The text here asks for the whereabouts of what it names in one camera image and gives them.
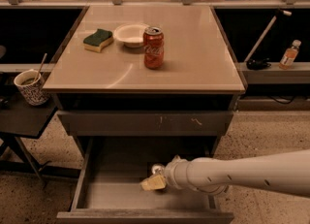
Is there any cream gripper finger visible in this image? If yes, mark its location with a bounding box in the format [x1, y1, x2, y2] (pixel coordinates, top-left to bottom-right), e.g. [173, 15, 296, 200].
[140, 174, 167, 191]

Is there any orange soda can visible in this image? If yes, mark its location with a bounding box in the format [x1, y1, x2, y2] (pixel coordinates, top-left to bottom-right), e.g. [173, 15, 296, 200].
[151, 163, 165, 175]

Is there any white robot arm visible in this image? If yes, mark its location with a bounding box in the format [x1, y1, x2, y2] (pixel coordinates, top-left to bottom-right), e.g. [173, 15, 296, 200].
[140, 150, 310, 197]

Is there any open middle drawer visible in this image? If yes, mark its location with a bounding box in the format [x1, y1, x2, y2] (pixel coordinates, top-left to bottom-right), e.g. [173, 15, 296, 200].
[57, 137, 233, 224]

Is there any closed top drawer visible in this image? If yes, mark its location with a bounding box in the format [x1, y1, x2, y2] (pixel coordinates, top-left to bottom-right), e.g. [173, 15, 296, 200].
[57, 111, 233, 137]

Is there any grey drawer cabinet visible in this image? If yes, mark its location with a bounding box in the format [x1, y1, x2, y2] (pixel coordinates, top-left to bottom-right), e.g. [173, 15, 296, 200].
[45, 4, 244, 224]

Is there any red cola can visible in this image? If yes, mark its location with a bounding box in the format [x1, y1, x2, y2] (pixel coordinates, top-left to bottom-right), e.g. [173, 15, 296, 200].
[143, 26, 164, 69]

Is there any white paper bowl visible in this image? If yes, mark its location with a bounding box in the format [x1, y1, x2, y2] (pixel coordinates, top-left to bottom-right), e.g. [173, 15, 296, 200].
[113, 23, 148, 48]

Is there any dark side table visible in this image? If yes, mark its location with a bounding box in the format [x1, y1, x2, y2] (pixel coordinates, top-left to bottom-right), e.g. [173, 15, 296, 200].
[0, 72, 79, 181]

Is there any green yellow sponge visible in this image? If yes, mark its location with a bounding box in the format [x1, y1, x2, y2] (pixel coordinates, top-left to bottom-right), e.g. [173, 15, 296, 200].
[83, 29, 113, 52]

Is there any black object on ledge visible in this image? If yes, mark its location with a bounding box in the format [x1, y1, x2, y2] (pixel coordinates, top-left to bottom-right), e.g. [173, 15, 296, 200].
[246, 58, 271, 71]

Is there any patterned paper cup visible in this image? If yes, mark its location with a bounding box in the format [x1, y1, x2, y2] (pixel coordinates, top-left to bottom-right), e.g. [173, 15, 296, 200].
[14, 69, 50, 106]

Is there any wooden stir stick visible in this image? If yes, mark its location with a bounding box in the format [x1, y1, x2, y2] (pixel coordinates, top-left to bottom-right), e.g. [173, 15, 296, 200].
[34, 53, 47, 81]

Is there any orange drink bottle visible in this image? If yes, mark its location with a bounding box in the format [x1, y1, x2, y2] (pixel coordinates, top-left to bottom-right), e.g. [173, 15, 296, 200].
[279, 40, 301, 70]

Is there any white leaning rod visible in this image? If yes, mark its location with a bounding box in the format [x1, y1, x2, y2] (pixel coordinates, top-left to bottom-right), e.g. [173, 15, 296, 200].
[244, 9, 292, 62]

